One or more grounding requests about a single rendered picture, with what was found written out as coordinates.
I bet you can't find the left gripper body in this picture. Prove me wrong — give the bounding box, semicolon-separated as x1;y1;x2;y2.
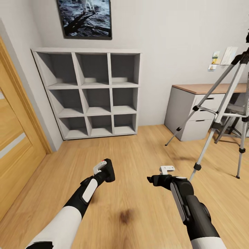
96;168;111;183

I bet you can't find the digital camera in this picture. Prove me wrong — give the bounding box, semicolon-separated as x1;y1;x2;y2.
100;158;115;183

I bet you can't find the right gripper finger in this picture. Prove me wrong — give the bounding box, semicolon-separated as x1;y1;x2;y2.
147;176;153;183

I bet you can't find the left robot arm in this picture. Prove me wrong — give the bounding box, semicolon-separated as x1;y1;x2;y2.
25;160;111;249

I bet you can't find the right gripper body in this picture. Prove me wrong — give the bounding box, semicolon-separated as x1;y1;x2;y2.
152;174;172;189

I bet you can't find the camera tripod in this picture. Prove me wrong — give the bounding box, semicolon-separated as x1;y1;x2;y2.
166;32;249;182

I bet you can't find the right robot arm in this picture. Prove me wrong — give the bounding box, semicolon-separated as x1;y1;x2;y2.
147;166;227;249

